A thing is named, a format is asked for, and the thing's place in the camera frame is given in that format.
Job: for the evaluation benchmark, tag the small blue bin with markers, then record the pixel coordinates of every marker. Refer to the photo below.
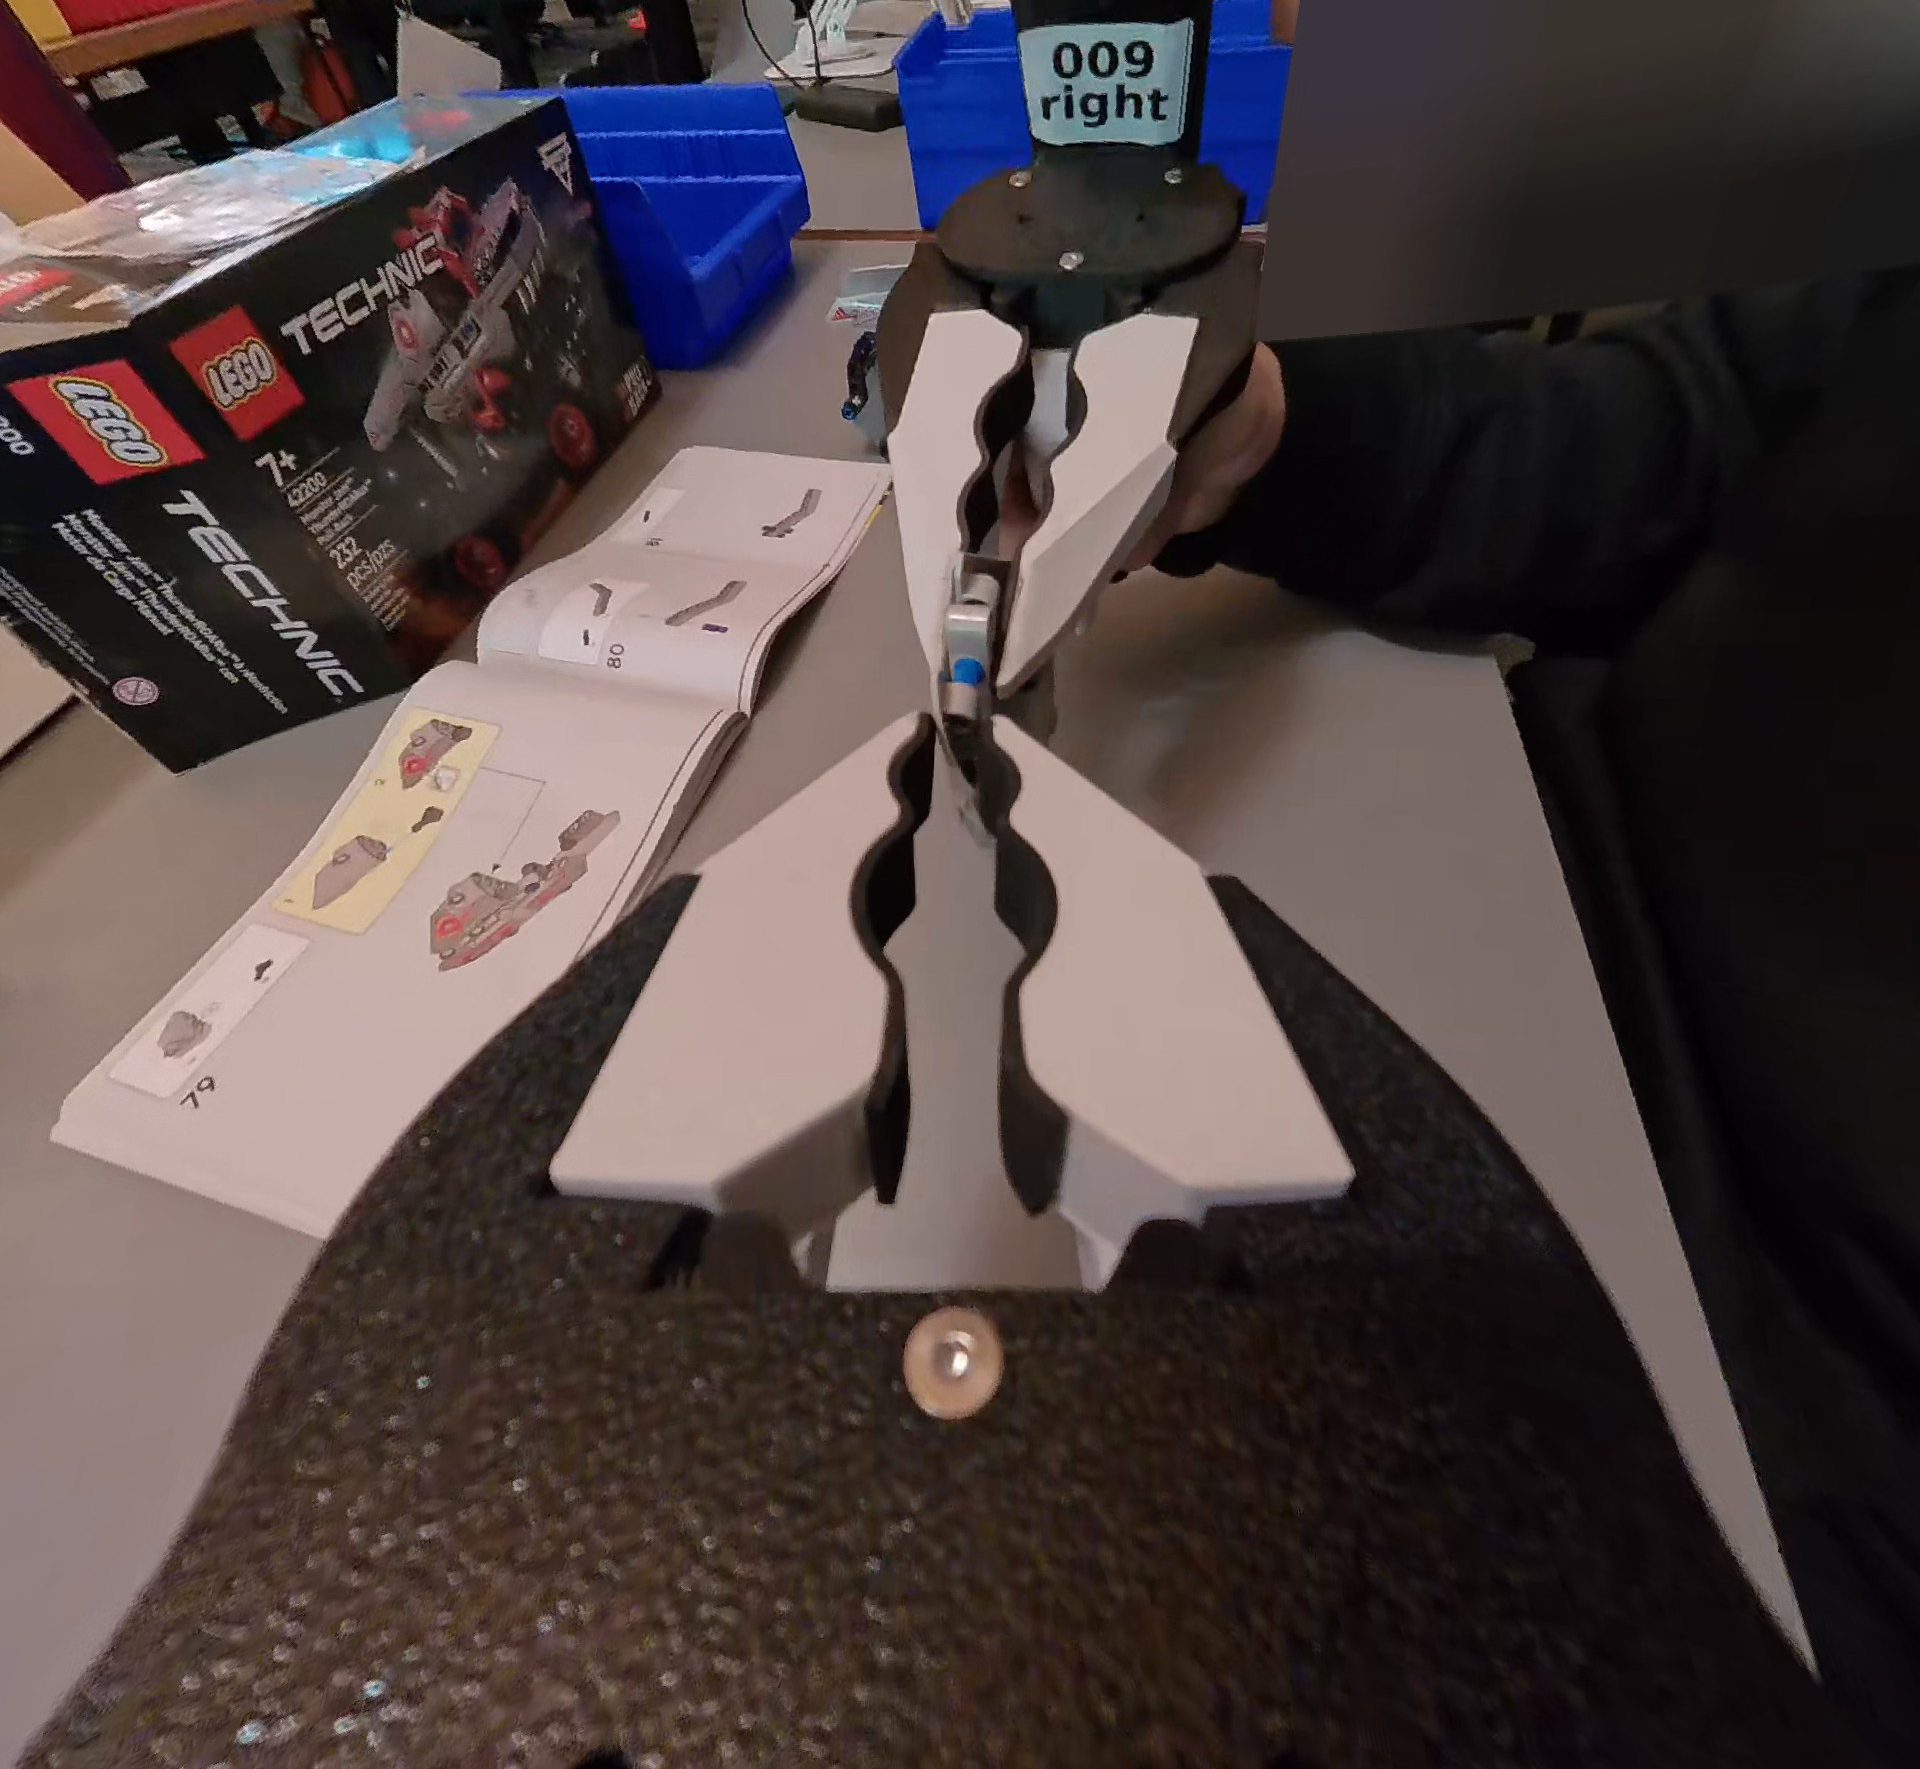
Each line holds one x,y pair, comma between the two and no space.
705,225

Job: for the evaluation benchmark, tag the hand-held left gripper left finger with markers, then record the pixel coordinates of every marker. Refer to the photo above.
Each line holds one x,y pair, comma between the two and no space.
720,1035

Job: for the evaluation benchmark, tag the brick instruction booklet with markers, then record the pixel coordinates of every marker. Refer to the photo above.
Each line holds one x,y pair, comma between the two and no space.
450,869

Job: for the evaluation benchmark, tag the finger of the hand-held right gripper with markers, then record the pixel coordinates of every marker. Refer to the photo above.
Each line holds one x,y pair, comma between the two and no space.
937,449
1110,480

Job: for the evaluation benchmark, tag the long grey brick assembly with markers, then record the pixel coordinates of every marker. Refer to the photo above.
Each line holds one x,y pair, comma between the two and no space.
972,629

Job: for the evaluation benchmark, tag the person's black sweater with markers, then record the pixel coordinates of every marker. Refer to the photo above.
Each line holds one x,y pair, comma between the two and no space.
1770,975

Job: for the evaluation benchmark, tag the person's right hand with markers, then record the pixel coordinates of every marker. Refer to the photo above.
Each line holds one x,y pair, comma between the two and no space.
1223,466

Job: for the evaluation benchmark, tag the blue plastic bin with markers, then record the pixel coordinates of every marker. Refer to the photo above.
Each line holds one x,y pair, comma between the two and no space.
961,120

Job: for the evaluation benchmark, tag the maroon cylinder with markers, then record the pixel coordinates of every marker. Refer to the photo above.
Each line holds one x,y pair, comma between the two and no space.
53,120

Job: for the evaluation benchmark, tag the blue red brick vehicle model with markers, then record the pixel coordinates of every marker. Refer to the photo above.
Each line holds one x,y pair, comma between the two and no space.
859,374

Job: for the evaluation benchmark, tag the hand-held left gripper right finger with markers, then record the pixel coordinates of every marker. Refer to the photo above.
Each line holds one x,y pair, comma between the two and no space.
1185,1035

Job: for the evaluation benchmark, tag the clear plastic bag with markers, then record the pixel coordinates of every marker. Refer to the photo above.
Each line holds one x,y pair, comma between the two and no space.
196,209

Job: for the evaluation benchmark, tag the black toy brick box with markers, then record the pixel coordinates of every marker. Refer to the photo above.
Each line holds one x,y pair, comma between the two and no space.
270,525

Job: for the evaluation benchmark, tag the person's right forearm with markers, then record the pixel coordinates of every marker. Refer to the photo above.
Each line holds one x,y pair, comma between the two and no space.
1501,480

